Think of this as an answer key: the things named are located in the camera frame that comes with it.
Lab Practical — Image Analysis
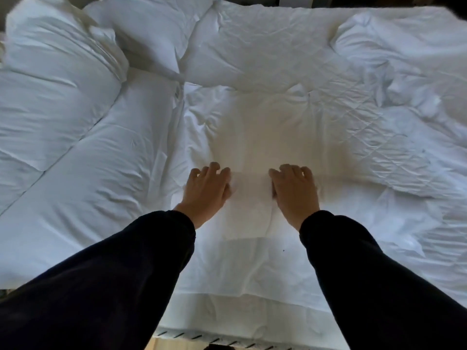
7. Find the person's left hand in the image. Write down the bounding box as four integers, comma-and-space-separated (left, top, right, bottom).
174, 162, 233, 230

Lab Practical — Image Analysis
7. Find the person's right hand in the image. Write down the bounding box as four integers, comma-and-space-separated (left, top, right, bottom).
269, 163, 321, 232

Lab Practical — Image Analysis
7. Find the person's left forearm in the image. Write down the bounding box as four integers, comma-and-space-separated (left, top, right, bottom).
0, 210, 197, 350

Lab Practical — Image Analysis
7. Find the quilted white mattress pad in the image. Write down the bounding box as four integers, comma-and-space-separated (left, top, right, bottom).
179, 0, 467, 201

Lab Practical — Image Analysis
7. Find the white duvet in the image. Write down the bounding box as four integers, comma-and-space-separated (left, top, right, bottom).
317, 7, 467, 310

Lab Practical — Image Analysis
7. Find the person's right forearm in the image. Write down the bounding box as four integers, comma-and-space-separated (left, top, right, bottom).
299, 210, 467, 350

